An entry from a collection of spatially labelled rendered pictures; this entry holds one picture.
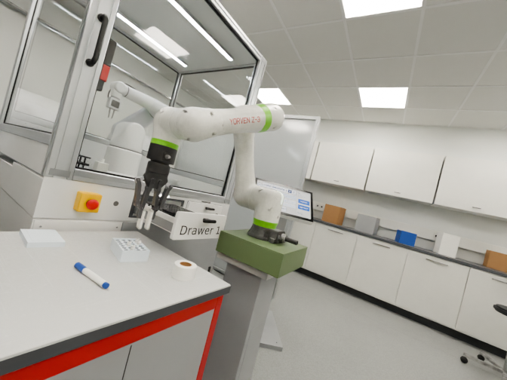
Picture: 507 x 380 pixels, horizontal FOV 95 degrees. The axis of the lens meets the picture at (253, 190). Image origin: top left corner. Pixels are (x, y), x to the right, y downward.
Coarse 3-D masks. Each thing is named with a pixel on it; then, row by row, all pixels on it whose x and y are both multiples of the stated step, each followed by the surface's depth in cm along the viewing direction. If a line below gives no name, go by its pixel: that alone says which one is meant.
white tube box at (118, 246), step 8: (112, 240) 79; (120, 240) 80; (128, 240) 83; (112, 248) 78; (120, 248) 73; (128, 248) 75; (136, 248) 78; (144, 248) 78; (120, 256) 72; (128, 256) 73; (136, 256) 74; (144, 256) 76
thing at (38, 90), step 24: (48, 0) 117; (72, 0) 96; (48, 24) 110; (72, 24) 91; (24, 48) 130; (48, 48) 104; (72, 48) 87; (24, 72) 122; (48, 72) 99; (24, 96) 115; (48, 96) 94; (24, 120) 108; (48, 120) 90
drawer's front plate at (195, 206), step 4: (188, 204) 131; (192, 204) 133; (196, 204) 135; (200, 204) 138; (204, 204) 141; (208, 204) 144; (212, 204) 148; (188, 208) 131; (192, 208) 134; (196, 208) 136; (200, 208) 138; (204, 208) 142; (216, 208) 150; (220, 208) 154; (196, 212) 137; (200, 212) 139; (204, 212) 142; (208, 212) 145; (212, 212) 148; (216, 212) 151; (220, 212) 154
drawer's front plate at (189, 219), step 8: (176, 216) 89; (184, 216) 90; (192, 216) 94; (200, 216) 97; (208, 216) 102; (216, 216) 106; (224, 216) 110; (176, 224) 88; (184, 224) 91; (192, 224) 95; (200, 224) 98; (208, 224) 103; (216, 224) 107; (224, 224) 112; (176, 232) 89; (184, 232) 92; (200, 232) 99; (208, 232) 104; (216, 232) 108
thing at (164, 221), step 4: (136, 208) 106; (144, 208) 103; (148, 208) 102; (136, 212) 106; (156, 212) 98; (160, 212) 97; (144, 216) 102; (156, 216) 97; (160, 216) 97; (164, 216) 95; (168, 216) 94; (172, 216) 93; (152, 220) 98; (156, 220) 97; (160, 220) 96; (164, 220) 94; (168, 220) 93; (172, 220) 92; (156, 224) 97; (160, 224) 95; (164, 224) 94; (168, 224) 93; (172, 224) 92; (164, 228) 94; (168, 228) 92
